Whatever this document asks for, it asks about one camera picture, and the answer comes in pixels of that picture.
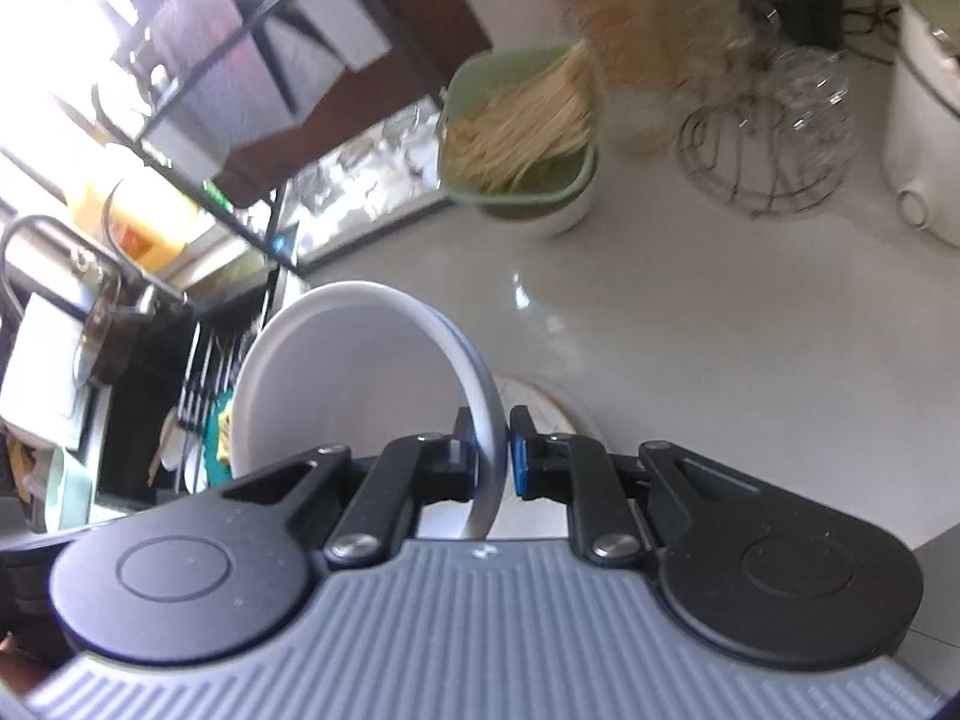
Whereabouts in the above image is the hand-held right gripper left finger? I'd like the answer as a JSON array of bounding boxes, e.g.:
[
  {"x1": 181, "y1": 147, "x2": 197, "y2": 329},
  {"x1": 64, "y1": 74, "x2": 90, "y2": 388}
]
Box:
[{"x1": 222, "y1": 406, "x2": 481, "y2": 569}]

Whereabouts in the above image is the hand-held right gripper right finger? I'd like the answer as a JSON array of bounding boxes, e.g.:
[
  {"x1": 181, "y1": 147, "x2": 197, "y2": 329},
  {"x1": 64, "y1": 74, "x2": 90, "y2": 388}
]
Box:
[{"x1": 508, "y1": 406, "x2": 763, "y2": 568}]

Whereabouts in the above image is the leaf pattern plate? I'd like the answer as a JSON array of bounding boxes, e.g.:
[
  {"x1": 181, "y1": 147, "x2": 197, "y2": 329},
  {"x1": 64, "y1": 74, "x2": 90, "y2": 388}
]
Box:
[{"x1": 487, "y1": 376, "x2": 605, "y2": 541}]

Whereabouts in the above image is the small white bowl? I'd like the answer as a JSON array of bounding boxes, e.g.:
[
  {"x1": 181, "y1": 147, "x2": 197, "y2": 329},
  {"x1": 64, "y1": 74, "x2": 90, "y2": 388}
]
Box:
[{"x1": 480, "y1": 163, "x2": 602, "y2": 239}]

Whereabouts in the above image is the green plastic basket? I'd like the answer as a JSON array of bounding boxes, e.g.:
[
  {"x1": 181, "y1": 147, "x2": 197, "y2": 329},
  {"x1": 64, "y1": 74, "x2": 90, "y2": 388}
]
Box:
[{"x1": 436, "y1": 43, "x2": 602, "y2": 209}]

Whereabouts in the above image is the black sink drain rack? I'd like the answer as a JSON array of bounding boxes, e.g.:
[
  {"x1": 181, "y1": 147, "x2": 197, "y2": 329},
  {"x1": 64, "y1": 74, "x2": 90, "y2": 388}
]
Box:
[{"x1": 175, "y1": 313, "x2": 261, "y2": 497}]

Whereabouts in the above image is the white dish brush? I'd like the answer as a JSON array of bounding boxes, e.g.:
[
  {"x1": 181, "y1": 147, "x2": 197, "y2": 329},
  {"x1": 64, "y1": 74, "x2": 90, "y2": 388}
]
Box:
[{"x1": 145, "y1": 407, "x2": 186, "y2": 490}]

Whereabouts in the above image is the clear drinking glass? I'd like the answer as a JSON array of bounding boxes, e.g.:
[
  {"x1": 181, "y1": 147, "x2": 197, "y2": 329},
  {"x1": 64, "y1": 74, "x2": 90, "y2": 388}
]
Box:
[
  {"x1": 377, "y1": 115, "x2": 430, "y2": 175},
  {"x1": 298, "y1": 156, "x2": 355, "y2": 220}
]

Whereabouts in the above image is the bamboo whisk brush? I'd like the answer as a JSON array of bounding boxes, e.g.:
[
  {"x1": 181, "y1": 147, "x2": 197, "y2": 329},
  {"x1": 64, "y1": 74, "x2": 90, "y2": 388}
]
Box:
[{"x1": 442, "y1": 45, "x2": 598, "y2": 194}]

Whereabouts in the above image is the yellow plastic container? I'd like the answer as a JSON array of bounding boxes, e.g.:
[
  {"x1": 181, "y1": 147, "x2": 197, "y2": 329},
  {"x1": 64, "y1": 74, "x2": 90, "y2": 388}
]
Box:
[{"x1": 66, "y1": 175, "x2": 194, "y2": 272}]

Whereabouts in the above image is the red-lid plastic jar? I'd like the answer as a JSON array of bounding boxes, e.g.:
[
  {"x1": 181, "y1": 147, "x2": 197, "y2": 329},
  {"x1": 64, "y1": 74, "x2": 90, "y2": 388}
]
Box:
[{"x1": 549, "y1": 0, "x2": 677, "y2": 160}]

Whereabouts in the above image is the white cloth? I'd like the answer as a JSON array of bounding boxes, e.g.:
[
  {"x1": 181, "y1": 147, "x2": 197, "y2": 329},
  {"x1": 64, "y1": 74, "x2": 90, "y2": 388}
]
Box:
[{"x1": 0, "y1": 291, "x2": 92, "y2": 452}]

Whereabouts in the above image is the white box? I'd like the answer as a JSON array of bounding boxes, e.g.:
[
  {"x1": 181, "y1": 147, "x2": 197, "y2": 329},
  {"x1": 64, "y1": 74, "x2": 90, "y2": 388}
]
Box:
[{"x1": 291, "y1": 0, "x2": 392, "y2": 74}]

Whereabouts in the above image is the grey towel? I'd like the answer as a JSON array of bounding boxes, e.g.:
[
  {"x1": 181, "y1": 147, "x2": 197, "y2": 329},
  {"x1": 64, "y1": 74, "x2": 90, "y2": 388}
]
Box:
[{"x1": 148, "y1": 0, "x2": 302, "y2": 160}]

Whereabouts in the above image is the clear glass jar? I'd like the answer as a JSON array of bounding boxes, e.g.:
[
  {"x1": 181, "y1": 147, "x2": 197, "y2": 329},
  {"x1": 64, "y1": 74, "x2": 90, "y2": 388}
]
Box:
[{"x1": 763, "y1": 43, "x2": 857, "y2": 167}]

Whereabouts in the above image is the black metal shelf rack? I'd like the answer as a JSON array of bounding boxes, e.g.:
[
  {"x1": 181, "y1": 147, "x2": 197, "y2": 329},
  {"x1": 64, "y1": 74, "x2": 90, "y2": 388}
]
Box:
[{"x1": 93, "y1": 0, "x2": 452, "y2": 280}]

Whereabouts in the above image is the chrome curved pipe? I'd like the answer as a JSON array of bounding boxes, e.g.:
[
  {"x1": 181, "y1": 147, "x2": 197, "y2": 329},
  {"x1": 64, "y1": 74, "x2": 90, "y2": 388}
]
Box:
[{"x1": 0, "y1": 213, "x2": 104, "y2": 317}]

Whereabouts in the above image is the white rice cooker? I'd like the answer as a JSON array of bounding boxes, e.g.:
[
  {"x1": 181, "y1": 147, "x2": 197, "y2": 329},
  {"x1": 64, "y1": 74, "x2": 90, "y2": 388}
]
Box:
[{"x1": 883, "y1": 0, "x2": 960, "y2": 250}]

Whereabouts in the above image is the round wire rack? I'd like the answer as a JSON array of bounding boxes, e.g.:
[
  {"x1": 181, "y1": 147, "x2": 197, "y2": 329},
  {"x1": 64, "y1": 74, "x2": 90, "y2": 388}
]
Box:
[{"x1": 676, "y1": 100, "x2": 854, "y2": 217}]

